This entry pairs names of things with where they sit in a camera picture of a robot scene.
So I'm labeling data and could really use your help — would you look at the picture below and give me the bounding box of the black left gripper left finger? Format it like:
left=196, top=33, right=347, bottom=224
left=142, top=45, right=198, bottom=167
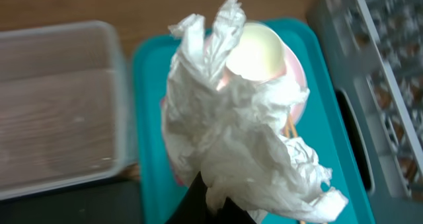
left=165, top=172, right=214, bottom=224

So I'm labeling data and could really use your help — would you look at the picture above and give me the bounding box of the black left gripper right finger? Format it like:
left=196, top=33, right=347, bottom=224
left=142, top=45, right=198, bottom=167
left=216, top=198, right=256, bottom=224

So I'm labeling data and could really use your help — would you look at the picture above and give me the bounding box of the white napkin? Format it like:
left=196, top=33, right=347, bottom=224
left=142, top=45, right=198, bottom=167
left=161, top=0, right=348, bottom=223

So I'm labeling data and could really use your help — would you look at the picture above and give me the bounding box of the grey dishwasher rack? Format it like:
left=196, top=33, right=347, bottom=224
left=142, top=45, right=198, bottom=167
left=307, top=0, right=422, bottom=223

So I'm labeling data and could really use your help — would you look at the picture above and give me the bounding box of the black rectangular tray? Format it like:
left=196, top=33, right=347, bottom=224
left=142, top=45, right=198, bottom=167
left=1, top=178, right=143, bottom=224

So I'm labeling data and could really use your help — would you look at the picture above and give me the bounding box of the left wooden chopstick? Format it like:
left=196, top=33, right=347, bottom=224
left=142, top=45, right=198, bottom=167
left=284, top=115, right=295, bottom=138

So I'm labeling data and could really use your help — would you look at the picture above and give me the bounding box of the teal serving tray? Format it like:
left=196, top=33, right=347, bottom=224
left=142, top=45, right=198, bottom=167
left=133, top=18, right=375, bottom=224

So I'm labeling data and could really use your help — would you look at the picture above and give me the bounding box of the white round plate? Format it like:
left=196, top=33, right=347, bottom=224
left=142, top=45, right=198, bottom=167
left=161, top=37, right=309, bottom=185

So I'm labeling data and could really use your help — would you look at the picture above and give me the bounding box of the clear plastic storage bin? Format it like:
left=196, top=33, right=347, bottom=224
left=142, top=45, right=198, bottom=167
left=1, top=20, right=137, bottom=200

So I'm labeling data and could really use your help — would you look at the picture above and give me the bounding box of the white cup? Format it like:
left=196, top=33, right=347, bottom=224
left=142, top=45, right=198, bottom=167
left=226, top=22, right=286, bottom=82

